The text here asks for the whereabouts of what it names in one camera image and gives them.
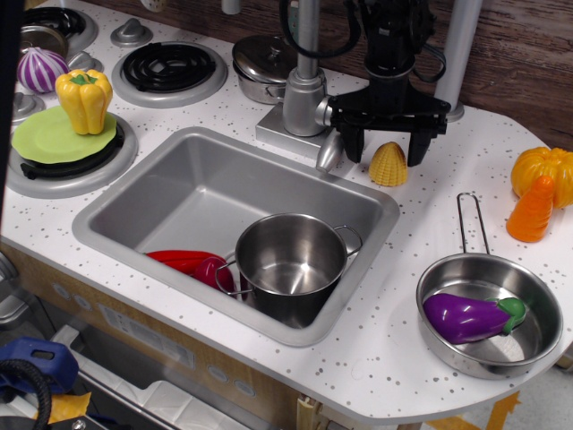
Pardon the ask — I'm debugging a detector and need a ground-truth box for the steel frying pan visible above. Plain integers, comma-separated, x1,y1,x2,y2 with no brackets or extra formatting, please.
415,192,564,381

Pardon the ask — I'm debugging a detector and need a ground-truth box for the grey stove knob middle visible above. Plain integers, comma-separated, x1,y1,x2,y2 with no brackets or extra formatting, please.
67,51,104,72

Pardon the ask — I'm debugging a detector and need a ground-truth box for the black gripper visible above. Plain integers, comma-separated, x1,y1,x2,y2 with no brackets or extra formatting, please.
328,78,450,167

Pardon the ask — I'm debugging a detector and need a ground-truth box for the black braided cable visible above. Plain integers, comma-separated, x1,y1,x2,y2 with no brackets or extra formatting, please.
0,357,54,422

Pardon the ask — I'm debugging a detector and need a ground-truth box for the yellow toy bell pepper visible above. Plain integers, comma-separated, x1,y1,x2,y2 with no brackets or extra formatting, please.
56,70,113,135

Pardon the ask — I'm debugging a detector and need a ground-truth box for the orange toy pumpkin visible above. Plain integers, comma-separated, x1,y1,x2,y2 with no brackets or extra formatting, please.
510,147,572,209

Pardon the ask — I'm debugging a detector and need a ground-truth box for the steel pot in sink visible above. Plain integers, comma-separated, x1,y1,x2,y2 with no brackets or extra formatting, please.
215,213,363,329

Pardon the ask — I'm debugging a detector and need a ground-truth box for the lidded steel pot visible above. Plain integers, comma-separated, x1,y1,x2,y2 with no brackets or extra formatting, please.
232,35,297,105

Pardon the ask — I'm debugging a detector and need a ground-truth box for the stove burner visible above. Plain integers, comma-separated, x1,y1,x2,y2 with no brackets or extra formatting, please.
5,111,140,200
22,6,98,58
112,42,227,108

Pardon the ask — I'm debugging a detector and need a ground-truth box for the grey toy sink basin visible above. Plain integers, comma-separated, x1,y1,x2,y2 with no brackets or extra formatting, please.
73,127,399,347

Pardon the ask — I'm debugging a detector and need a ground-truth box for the blue clamp handle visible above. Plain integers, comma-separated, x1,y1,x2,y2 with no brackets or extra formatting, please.
1,337,79,394

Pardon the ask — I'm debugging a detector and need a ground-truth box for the toy oven door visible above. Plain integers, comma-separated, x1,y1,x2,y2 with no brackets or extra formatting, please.
44,299,298,429

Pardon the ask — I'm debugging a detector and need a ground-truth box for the orange toy carrot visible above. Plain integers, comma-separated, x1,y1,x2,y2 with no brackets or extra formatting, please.
506,176,554,243

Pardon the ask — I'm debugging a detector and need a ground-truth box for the purple toy eggplant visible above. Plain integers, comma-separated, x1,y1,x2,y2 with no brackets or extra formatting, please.
423,293,527,345

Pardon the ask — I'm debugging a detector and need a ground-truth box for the yellow tape piece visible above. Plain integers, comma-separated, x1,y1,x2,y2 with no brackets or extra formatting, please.
47,392,91,424

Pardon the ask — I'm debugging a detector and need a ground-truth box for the grey support pole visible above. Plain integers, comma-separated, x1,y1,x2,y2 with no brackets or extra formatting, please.
434,0,483,123

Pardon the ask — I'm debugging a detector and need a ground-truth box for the yellow toy corn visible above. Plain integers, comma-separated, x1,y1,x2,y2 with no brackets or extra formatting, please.
368,142,407,187

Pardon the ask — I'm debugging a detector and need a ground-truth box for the grey stove knob left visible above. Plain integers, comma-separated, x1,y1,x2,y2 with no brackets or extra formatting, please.
12,91,46,125

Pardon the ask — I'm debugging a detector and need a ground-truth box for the back right stove burner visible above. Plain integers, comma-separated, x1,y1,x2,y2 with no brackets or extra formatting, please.
112,42,227,108

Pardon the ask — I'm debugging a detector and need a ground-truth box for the front left stove burner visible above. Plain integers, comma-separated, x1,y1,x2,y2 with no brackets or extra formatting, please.
5,111,140,200

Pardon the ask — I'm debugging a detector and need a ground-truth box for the green toy plate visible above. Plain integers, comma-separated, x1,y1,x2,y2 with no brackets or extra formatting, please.
12,107,117,164

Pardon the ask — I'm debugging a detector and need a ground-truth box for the silver toy faucet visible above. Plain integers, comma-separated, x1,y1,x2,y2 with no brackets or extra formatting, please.
256,1,344,173

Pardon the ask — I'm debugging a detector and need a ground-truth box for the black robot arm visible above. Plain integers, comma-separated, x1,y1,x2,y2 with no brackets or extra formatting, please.
328,1,450,167

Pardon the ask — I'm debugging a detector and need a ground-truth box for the steel pot lid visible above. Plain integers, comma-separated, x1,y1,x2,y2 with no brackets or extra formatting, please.
19,25,68,58

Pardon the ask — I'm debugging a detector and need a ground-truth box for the grey stove knob top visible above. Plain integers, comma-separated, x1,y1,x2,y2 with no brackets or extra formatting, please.
110,18,153,47

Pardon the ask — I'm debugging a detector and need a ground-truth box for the grey stove knob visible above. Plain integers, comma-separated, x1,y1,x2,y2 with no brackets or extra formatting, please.
110,18,153,47
12,91,46,125
67,51,104,72

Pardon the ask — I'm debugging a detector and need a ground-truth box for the red toy chili pepper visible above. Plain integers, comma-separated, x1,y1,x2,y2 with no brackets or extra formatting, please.
146,250,235,293

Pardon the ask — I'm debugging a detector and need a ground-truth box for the purple striped toy onion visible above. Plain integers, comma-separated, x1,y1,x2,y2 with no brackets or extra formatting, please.
17,47,69,93

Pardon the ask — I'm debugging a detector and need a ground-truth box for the back left stove burner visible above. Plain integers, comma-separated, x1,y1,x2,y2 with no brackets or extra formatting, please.
22,6,98,58

